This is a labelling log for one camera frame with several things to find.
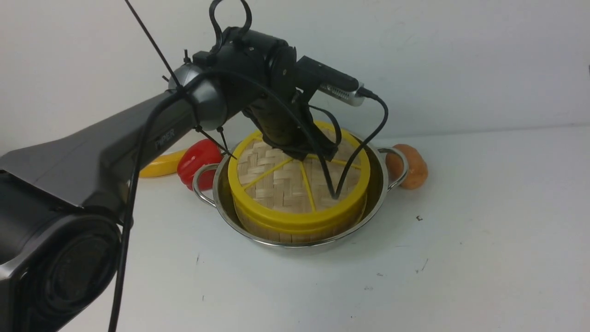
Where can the orange toy bread roll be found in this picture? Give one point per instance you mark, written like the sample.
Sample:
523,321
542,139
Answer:
417,172

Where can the yellow rimmed bamboo steamer basket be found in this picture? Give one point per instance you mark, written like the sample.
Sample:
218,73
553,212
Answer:
297,229

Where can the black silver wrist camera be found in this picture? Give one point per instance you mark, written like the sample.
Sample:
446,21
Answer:
313,76

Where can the yellow rimmed woven steamer lid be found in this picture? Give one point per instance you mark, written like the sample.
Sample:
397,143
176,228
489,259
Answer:
270,183

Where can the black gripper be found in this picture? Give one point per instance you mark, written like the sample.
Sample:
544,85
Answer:
280,131

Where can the stainless steel pot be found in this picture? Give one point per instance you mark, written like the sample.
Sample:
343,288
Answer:
379,185

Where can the red toy bell pepper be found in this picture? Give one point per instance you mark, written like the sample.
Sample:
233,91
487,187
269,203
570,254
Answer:
202,153

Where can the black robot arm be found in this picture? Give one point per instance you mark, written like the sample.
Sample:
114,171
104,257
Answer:
66,205

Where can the yellow toy banana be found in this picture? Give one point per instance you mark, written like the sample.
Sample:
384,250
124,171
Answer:
164,165

